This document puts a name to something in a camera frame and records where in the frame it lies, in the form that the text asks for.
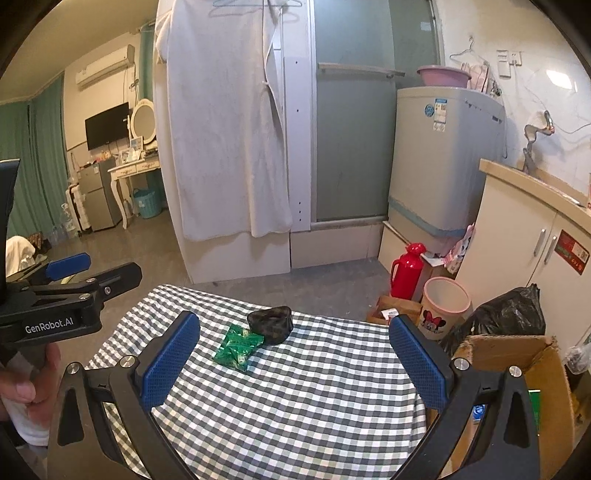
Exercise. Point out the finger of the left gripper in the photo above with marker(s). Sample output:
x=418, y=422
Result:
x=104, y=285
x=43, y=271

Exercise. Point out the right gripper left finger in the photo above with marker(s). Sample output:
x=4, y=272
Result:
x=81, y=442

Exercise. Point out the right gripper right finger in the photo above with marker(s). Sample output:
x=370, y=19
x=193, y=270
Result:
x=505, y=445

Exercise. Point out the blue Vinda tissue pack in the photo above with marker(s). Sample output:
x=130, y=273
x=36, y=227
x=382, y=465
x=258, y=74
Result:
x=478, y=413

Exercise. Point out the green 666 medicine box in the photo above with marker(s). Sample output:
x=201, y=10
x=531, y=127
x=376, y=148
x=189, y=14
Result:
x=535, y=400

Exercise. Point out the green snack packet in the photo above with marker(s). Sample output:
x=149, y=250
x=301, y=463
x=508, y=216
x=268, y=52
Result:
x=236, y=347

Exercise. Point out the black plastic cup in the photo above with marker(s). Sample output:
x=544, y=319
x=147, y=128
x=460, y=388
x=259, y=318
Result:
x=274, y=324

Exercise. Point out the left hand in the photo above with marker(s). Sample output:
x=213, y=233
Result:
x=38, y=395

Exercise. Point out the small grey fridge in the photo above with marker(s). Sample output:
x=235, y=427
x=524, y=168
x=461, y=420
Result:
x=98, y=200

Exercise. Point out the teal laundry basket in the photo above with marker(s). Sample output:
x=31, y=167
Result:
x=148, y=202

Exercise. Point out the white dressing table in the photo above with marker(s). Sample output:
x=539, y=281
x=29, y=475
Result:
x=123, y=175

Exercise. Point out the black garbage bag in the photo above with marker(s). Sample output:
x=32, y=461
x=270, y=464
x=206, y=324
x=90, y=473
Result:
x=517, y=312

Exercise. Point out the black television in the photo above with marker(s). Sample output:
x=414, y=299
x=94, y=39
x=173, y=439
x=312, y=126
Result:
x=107, y=127

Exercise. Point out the pink waste bin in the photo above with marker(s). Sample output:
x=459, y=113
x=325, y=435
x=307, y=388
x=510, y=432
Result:
x=444, y=304

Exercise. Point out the small brown cardboard box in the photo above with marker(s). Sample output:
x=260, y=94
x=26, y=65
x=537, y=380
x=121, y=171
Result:
x=387, y=308

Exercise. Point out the oval vanity mirror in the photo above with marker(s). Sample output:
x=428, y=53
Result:
x=142, y=121

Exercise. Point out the checkered tablecloth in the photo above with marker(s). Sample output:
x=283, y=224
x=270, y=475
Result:
x=331, y=402

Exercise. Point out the white air conditioner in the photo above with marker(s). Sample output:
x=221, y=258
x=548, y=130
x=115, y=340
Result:
x=116, y=61

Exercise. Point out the red thermos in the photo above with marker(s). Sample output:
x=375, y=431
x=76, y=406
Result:
x=406, y=272

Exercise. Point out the white kitchen cabinet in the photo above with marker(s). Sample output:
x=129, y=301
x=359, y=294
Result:
x=526, y=233

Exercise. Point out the white hanging towel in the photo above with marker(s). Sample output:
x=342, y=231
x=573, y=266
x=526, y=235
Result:
x=225, y=121

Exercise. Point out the metal faucet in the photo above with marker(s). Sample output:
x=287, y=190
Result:
x=531, y=133

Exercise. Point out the grey washing machine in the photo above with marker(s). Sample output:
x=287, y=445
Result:
x=436, y=187

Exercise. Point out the pink basin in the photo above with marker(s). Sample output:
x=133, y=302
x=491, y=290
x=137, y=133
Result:
x=442, y=76

